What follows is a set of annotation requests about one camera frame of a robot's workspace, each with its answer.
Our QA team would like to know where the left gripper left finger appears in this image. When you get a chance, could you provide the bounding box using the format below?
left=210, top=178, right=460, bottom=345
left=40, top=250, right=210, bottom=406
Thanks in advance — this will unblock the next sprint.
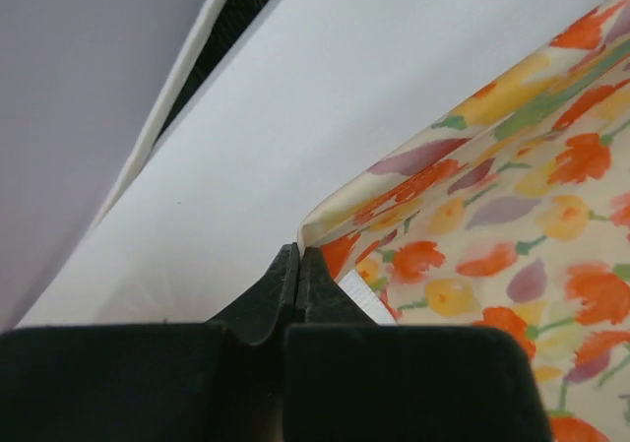
left=1, top=245, right=299, bottom=441

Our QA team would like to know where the floral orange skirt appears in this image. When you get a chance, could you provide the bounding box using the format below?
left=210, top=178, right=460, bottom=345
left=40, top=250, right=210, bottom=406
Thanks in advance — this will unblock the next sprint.
left=298, top=0, right=629, bottom=441

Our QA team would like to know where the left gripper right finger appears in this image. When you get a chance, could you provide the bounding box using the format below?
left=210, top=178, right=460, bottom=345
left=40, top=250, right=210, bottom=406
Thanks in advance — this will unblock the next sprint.
left=283, top=248, right=552, bottom=441

